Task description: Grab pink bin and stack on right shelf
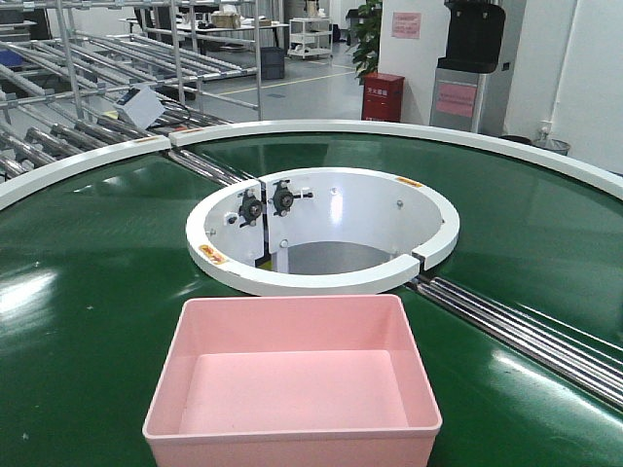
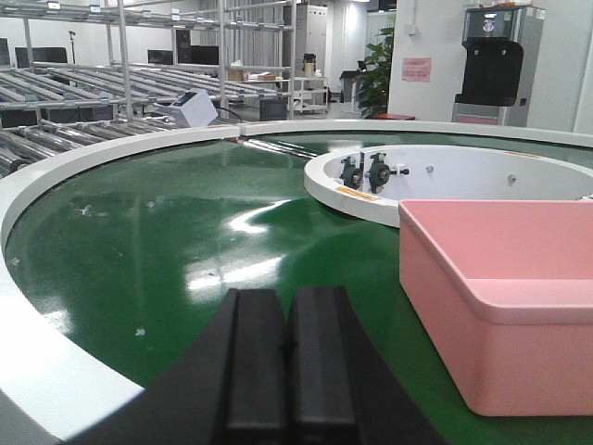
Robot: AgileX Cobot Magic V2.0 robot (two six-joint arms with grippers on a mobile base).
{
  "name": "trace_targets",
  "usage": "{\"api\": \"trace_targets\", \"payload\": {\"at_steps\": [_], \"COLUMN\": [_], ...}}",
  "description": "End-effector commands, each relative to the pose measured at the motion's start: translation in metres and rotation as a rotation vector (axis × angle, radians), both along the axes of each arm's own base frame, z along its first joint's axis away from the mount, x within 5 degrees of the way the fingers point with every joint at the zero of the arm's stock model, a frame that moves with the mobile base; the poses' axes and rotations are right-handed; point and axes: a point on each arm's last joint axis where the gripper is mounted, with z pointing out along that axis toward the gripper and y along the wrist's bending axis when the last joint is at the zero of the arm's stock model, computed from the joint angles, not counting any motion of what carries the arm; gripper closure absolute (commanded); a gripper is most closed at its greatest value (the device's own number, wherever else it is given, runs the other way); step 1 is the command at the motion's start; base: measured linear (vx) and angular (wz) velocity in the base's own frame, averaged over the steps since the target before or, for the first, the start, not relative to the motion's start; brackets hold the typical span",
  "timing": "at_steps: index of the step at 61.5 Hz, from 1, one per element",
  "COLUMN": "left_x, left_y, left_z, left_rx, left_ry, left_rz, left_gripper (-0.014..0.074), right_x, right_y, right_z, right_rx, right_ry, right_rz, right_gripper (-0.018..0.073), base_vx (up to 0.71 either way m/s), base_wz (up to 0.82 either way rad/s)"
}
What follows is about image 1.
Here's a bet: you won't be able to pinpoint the pink plastic bin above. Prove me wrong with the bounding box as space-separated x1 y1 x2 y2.
142 295 442 466

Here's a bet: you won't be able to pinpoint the wire waste basket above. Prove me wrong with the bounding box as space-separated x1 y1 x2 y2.
532 138 570 156

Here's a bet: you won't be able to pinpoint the metal roller rack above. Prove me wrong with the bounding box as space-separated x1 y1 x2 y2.
1 1 261 180

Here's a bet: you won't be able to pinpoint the green potted plant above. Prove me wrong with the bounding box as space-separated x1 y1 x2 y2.
352 0 383 85

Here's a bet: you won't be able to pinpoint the pink wall notice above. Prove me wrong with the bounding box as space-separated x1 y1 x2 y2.
391 12 422 40

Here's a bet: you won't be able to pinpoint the white inner conveyor ring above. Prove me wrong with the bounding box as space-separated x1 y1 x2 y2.
185 166 460 298

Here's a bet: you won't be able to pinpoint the black water dispenser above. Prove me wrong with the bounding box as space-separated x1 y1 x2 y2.
430 1 506 132

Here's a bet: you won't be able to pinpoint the white control box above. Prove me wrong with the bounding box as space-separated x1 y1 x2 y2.
114 86 165 129

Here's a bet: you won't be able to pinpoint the cardboard box on desk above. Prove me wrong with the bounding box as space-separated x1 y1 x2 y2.
209 11 241 29

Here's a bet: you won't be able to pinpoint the white wire trolley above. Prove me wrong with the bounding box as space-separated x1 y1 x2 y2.
287 18 333 60

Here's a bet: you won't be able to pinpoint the red fire extinguisher box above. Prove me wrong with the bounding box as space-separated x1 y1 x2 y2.
361 72 405 123

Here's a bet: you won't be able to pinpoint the white outer conveyor rim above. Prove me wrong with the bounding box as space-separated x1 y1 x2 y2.
1 120 622 209

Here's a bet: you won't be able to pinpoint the dark storage crate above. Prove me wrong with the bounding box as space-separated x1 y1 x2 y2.
260 47 285 80

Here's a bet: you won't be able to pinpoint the steel conveyor rollers right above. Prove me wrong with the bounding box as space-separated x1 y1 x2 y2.
405 275 622 411

